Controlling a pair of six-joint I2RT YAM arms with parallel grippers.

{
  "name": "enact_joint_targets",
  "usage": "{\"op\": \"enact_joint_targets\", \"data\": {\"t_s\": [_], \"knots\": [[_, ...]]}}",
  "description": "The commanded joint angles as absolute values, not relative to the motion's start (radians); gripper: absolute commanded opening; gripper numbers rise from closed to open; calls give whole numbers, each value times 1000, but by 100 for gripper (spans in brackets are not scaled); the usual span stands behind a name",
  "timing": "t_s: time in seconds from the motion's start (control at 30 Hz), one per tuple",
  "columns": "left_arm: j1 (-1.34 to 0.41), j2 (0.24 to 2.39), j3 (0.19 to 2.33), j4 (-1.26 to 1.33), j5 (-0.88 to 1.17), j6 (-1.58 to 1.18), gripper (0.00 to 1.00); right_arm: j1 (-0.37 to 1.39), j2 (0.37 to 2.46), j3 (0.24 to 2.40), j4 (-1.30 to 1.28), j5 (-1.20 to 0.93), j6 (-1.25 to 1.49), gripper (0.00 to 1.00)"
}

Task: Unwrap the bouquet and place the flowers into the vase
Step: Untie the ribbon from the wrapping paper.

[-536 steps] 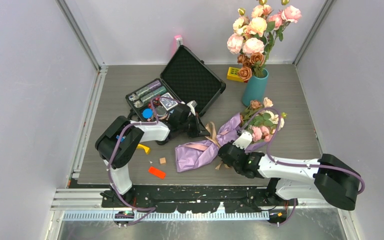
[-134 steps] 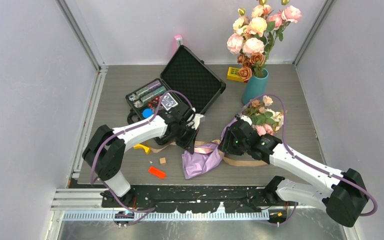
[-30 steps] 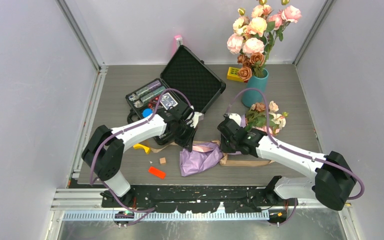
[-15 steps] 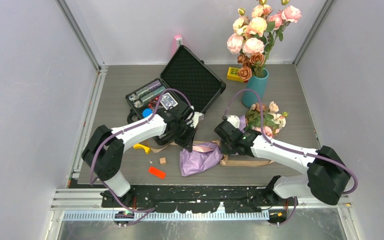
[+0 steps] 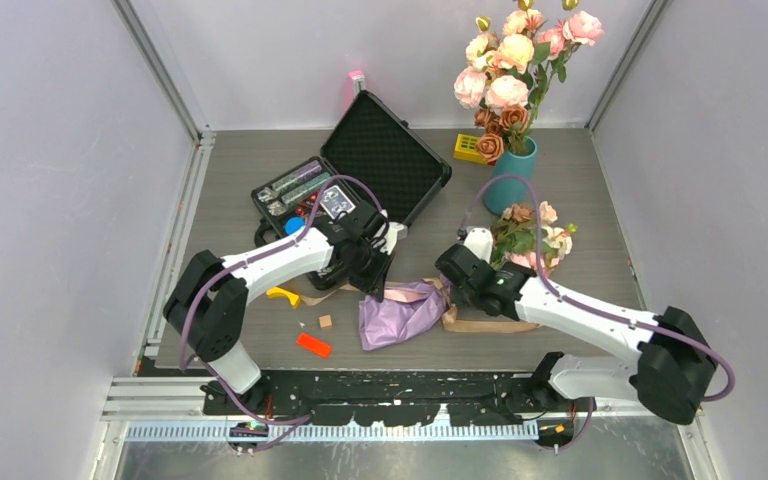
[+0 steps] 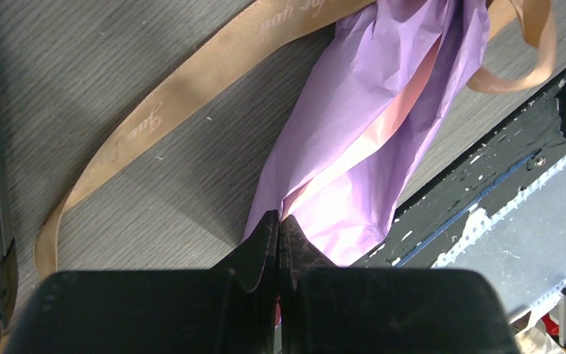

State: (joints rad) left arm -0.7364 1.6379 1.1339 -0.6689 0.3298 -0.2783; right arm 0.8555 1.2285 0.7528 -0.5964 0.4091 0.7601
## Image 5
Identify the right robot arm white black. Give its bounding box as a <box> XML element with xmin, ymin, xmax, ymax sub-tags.
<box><xmin>435</xmin><ymin>244</ymin><xmax>725</xmax><ymax>425</ymax></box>

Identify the purple flower bouquet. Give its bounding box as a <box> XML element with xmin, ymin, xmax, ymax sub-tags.
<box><xmin>358</xmin><ymin>201</ymin><xmax>578</xmax><ymax>351</ymax></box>

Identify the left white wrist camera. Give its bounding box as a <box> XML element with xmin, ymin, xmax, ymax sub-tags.
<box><xmin>379</xmin><ymin>222</ymin><xmax>408</xmax><ymax>255</ymax></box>

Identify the tan ribbon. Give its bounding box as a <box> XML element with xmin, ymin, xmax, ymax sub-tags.
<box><xmin>301</xmin><ymin>276</ymin><xmax>543</xmax><ymax>336</ymax></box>

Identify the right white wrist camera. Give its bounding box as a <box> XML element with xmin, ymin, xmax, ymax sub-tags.
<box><xmin>458</xmin><ymin>226</ymin><xmax>494</xmax><ymax>263</ymax></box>

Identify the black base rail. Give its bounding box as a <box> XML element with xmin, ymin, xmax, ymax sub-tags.
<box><xmin>200</xmin><ymin>370</ymin><xmax>597</xmax><ymax>427</ymax></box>

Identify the pink rose bouquet in vase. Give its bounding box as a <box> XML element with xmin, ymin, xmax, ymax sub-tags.
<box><xmin>453</xmin><ymin>1</ymin><xmax>604</xmax><ymax>165</ymax></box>

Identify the playing card deck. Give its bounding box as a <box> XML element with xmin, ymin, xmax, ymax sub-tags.
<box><xmin>318</xmin><ymin>185</ymin><xmax>356</xmax><ymax>220</ymax></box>

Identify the teal vase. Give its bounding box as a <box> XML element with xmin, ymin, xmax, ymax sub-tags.
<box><xmin>483</xmin><ymin>137</ymin><xmax>538</xmax><ymax>215</ymax></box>

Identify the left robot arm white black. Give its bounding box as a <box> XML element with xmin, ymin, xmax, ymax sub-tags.
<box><xmin>162</xmin><ymin>208</ymin><xmax>406</xmax><ymax>414</ymax></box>

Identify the yellow arch block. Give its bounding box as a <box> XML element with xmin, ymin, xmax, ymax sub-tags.
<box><xmin>265</xmin><ymin>287</ymin><xmax>302</xmax><ymax>309</ymax></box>

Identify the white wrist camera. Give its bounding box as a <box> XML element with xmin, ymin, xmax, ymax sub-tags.
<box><xmin>458</xmin><ymin>226</ymin><xmax>494</xmax><ymax>263</ymax></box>
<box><xmin>379</xmin><ymin>222</ymin><xmax>408</xmax><ymax>255</ymax></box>

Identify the orange rectangular block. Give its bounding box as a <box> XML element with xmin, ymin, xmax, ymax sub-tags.
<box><xmin>296</xmin><ymin>332</ymin><xmax>332</xmax><ymax>358</ymax></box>

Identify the black open poker case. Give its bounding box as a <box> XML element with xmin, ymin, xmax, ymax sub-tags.
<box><xmin>251</xmin><ymin>91</ymin><xmax>451</xmax><ymax>289</ymax></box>

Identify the blue round chip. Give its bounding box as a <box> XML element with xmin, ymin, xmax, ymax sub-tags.
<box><xmin>284</xmin><ymin>216</ymin><xmax>308</xmax><ymax>240</ymax></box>

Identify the pink white bottle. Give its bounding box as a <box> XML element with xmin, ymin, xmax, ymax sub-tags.
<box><xmin>348</xmin><ymin>70</ymin><xmax>366</xmax><ymax>97</ymax></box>

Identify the yellow perforated block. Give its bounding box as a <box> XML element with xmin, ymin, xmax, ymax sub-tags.
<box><xmin>453</xmin><ymin>133</ymin><xmax>487</xmax><ymax>165</ymax></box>

